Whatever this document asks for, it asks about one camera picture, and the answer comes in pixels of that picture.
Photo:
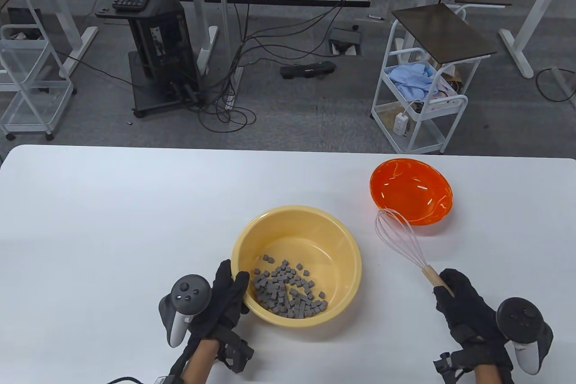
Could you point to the person's left forearm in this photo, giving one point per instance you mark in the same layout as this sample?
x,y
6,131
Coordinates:
x,y
198,361

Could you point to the grey right hand controller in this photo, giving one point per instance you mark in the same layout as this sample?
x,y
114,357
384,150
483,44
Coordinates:
x,y
517,316

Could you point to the person's right hand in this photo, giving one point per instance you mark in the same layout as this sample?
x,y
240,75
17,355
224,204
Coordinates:
x,y
468,307

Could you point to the black computer cart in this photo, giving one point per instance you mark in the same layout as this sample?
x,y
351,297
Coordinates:
x,y
166,42

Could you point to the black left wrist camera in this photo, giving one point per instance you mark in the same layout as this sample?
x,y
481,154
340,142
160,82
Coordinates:
x,y
236,350

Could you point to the orange translucent bowl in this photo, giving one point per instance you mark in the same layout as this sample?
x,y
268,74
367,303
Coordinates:
x,y
409,190

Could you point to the yellow plastic basin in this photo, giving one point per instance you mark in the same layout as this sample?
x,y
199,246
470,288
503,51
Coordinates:
x,y
315,244

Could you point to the person's right forearm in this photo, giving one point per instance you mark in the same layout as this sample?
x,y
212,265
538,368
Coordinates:
x,y
488,377

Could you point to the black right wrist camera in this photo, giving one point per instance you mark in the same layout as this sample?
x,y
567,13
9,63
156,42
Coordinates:
x,y
450,366

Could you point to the person's left hand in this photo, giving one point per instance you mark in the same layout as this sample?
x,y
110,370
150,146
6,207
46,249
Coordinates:
x,y
220,303

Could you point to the blue cloth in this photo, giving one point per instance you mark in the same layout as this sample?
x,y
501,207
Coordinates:
x,y
411,80

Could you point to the grey left hand controller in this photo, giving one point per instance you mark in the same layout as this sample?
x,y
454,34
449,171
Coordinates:
x,y
191,294

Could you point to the floor socket box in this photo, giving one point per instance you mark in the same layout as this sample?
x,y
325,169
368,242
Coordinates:
x,y
345,37

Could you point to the black power strip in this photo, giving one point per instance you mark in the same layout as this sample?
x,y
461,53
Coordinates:
x,y
308,70

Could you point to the white desk with T-foot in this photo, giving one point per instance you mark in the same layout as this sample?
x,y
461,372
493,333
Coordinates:
x,y
515,51
51,1

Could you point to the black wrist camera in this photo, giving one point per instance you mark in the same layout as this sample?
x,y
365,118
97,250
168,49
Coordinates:
x,y
236,350
450,366

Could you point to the pile of grey toy blocks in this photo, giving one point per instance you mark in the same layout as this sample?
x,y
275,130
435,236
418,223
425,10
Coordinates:
x,y
279,289

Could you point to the white trolley with dark top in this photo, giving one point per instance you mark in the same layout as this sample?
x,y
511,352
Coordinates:
x,y
441,33

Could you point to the grey hand controller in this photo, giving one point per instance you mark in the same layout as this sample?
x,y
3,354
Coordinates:
x,y
191,294
517,316

